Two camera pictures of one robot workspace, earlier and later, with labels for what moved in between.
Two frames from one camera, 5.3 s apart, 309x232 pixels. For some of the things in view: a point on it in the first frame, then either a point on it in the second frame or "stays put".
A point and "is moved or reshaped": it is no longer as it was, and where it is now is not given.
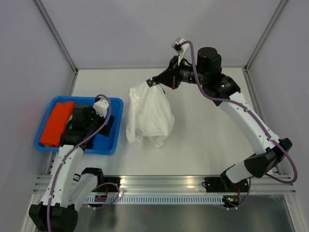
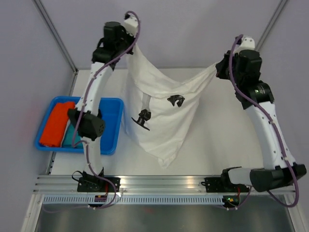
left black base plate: (107, 188) stays put
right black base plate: (224, 184) stays put
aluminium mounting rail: (181, 183) stays put
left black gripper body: (96, 122) -> (127, 41)
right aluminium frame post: (279, 7) stays put
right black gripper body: (176, 72) -> (224, 71)
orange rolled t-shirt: (56, 123) stays put
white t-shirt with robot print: (149, 115) is moved or reshaped
